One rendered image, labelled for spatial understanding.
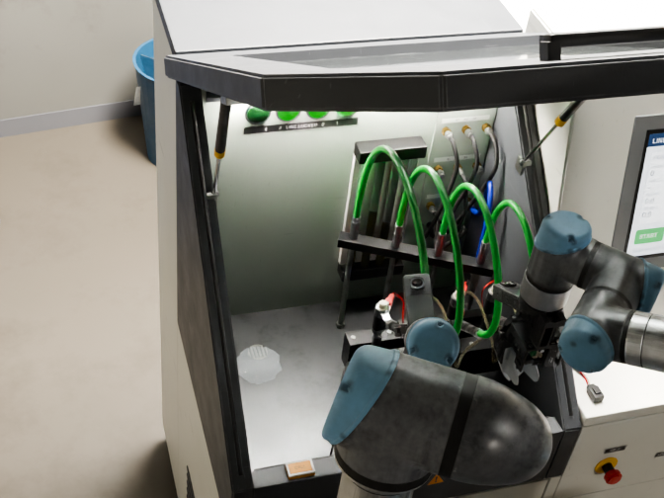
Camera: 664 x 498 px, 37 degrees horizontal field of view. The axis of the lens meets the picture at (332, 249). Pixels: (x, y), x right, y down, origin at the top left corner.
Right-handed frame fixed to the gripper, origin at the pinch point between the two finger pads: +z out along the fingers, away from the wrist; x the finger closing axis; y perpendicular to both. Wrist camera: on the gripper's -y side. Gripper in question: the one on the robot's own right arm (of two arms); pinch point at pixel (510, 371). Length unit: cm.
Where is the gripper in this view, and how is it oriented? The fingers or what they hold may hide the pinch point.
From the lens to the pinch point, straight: 176.0
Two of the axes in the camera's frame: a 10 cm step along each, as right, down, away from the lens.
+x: 9.6, -1.2, 2.7
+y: 2.8, 6.6, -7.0
